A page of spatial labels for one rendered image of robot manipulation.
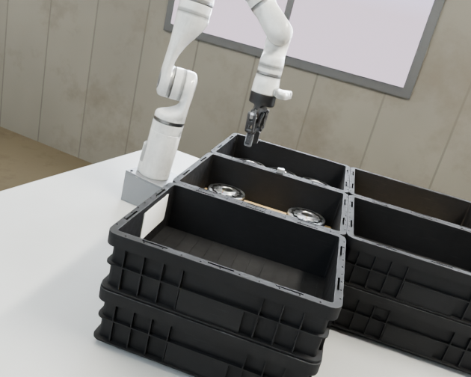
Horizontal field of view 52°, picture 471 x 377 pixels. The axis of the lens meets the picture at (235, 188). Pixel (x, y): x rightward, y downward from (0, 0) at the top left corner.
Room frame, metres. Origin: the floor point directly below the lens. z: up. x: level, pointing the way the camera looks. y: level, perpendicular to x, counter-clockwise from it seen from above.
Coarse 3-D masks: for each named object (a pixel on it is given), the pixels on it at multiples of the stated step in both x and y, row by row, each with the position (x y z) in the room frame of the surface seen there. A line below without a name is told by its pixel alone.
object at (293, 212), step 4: (292, 208) 1.20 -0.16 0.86; (296, 208) 1.21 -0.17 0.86; (300, 208) 1.22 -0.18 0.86; (288, 212) 1.16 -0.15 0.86; (292, 212) 1.18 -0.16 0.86; (296, 212) 1.18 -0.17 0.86; (292, 216) 1.14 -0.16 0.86; (296, 216) 1.15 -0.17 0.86; (300, 216) 1.16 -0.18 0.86; (316, 216) 1.19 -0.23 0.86; (320, 216) 1.19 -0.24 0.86; (304, 220) 1.14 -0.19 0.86; (308, 220) 1.15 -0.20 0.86; (312, 220) 1.15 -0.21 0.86; (316, 220) 1.16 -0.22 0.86; (320, 220) 1.18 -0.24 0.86; (324, 220) 1.17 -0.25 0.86; (320, 224) 1.14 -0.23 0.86
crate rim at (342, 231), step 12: (204, 156) 1.24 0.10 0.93; (216, 156) 1.28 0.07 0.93; (192, 168) 1.12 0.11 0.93; (264, 168) 1.27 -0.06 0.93; (180, 180) 1.02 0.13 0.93; (300, 180) 1.24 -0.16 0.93; (336, 192) 1.22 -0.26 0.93; (252, 204) 0.98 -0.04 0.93; (288, 216) 0.96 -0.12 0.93; (324, 228) 0.95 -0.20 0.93
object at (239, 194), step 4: (212, 184) 1.23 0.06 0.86; (216, 184) 1.24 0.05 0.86; (220, 184) 1.24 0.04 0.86; (224, 184) 1.25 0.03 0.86; (208, 188) 1.20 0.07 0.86; (212, 188) 1.21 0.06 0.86; (216, 188) 1.21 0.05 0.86; (236, 188) 1.24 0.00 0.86; (216, 192) 1.18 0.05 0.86; (220, 192) 1.18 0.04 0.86; (236, 192) 1.21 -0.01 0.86; (240, 192) 1.23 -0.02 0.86; (228, 196) 1.17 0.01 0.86; (232, 196) 1.18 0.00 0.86; (236, 196) 1.19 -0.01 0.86; (240, 196) 1.20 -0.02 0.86; (244, 196) 1.20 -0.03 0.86
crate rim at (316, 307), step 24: (192, 192) 0.98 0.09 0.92; (120, 240) 0.70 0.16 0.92; (144, 240) 0.70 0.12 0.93; (168, 264) 0.69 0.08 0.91; (192, 264) 0.68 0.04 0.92; (216, 264) 0.69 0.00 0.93; (336, 264) 0.80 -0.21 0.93; (240, 288) 0.67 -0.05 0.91; (264, 288) 0.66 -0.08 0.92; (288, 288) 0.67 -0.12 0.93; (336, 288) 0.71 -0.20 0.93; (312, 312) 0.65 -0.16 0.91; (336, 312) 0.65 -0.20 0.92
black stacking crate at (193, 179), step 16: (208, 160) 1.25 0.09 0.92; (224, 160) 1.27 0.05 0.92; (192, 176) 1.12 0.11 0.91; (208, 176) 1.28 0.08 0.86; (224, 176) 1.27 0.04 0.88; (240, 176) 1.27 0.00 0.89; (256, 176) 1.26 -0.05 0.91; (272, 176) 1.25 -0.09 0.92; (256, 192) 1.26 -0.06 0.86; (272, 192) 1.25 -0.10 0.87; (288, 192) 1.24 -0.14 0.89; (304, 192) 1.24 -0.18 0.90; (320, 192) 1.23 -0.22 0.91; (272, 208) 1.25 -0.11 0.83; (288, 208) 1.24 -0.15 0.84; (304, 208) 1.24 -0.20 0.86; (320, 208) 1.23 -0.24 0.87; (336, 208) 1.22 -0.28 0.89; (336, 224) 1.09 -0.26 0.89
